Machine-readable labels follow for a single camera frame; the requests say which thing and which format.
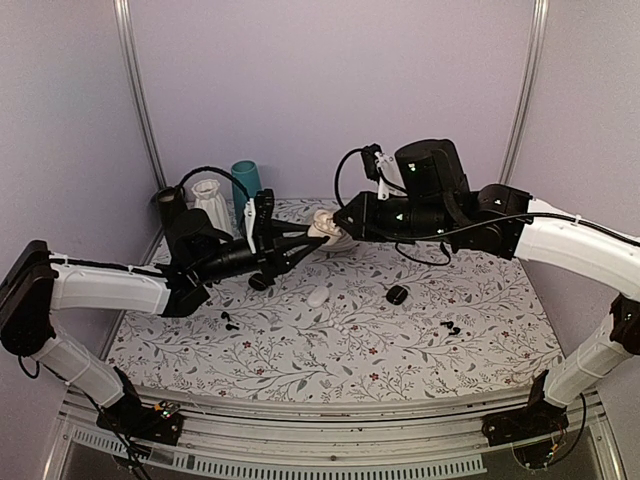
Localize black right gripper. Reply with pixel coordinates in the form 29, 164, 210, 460
330, 191, 456, 245

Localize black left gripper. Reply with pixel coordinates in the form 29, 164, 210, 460
194, 219, 323, 287

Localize small white case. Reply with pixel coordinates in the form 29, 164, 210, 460
307, 209, 343, 246

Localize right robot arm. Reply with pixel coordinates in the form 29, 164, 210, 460
333, 139, 639, 436

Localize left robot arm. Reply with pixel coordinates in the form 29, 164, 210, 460
1, 209, 341, 434

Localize black earbud case left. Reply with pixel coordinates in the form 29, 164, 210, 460
248, 273, 269, 291

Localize black earbud case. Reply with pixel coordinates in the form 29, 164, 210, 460
385, 285, 409, 305
248, 273, 269, 291

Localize white oval earbud case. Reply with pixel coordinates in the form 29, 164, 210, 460
306, 285, 330, 308

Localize black earbud case right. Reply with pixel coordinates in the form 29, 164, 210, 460
385, 285, 409, 305

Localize white earbuds on mat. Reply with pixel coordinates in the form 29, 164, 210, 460
331, 323, 348, 334

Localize white ribbed plate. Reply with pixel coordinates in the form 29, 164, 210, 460
319, 236, 357, 253

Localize teal vase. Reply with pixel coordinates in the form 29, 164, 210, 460
231, 159, 262, 212

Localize white ribbed vase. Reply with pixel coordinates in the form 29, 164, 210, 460
192, 179, 232, 234

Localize floral table mat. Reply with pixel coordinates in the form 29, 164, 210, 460
102, 198, 571, 406

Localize black cylinder vase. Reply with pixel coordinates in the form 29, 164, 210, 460
154, 187, 188, 229

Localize right camera cable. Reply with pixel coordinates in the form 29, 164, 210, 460
333, 147, 640, 266

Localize camera cable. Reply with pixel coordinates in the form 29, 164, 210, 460
333, 147, 640, 266
178, 167, 256, 206

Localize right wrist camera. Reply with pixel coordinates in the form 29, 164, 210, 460
361, 144, 406, 200

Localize left camera cable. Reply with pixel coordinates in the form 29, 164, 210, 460
178, 167, 256, 206

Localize right aluminium post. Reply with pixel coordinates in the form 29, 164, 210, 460
499, 0, 550, 184

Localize aluminium post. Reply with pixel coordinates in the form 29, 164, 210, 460
499, 0, 550, 184
112, 0, 168, 189

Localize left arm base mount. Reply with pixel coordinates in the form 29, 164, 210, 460
96, 398, 184, 446

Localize front aluminium rail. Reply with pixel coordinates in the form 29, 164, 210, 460
47, 387, 616, 480

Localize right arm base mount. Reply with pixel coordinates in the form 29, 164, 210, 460
481, 401, 569, 446

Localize left aluminium post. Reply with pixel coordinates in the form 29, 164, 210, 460
112, 0, 168, 189

